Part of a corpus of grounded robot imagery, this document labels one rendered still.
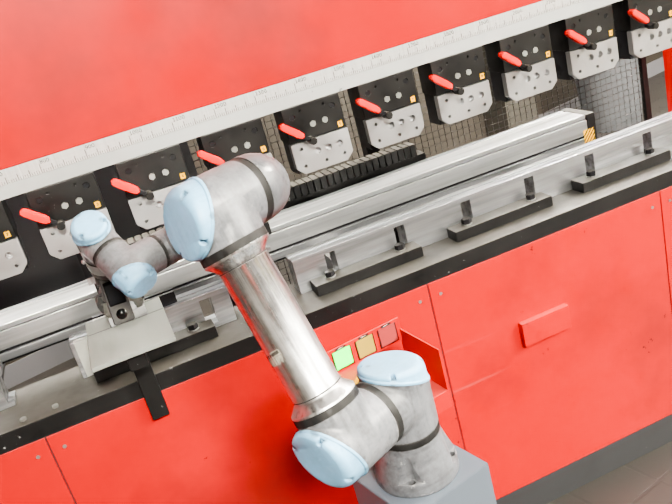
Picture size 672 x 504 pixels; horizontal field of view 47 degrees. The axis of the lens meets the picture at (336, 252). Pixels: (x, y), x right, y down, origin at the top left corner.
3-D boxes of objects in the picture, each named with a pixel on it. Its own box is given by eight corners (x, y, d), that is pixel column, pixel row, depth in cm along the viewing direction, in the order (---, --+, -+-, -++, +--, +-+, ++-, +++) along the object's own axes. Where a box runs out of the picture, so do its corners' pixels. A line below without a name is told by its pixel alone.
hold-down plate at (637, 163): (584, 193, 211) (582, 183, 210) (572, 189, 216) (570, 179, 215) (671, 159, 219) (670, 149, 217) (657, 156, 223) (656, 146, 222)
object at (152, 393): (158, 439, 169) (124, 356, 161) (150, 410, 182) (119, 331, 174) (175, 432, 170) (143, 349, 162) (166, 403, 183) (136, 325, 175)
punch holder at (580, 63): (574, 81, 205) (565, 19, 199) (555, 79, 213) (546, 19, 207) (619, 65, 209) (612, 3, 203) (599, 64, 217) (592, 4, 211)
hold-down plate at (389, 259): (318, 297, 192) (315, 286, 191) (312, 290, 197) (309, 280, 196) (424, 256, 199) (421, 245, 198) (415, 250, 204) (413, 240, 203)
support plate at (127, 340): (92, 373, 157) (90, 368, 157) (86, 327, 181) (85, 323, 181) (176, 340, 162) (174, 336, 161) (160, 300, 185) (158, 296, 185)
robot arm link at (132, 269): (175, 257, 151) (139, 223, 154) (128, 282, 144) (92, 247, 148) (171, 282, 156) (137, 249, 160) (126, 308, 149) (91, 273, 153)
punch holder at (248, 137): (221, 203, 181) (199, 137, 175) (214, 196, 189) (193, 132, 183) (280, 183, 185) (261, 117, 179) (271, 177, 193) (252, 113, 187)
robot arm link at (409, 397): (453, 412, 134) (437, 346, 129) (407, 458, 125) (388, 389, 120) (399, 397, 142) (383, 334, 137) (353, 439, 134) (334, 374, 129)
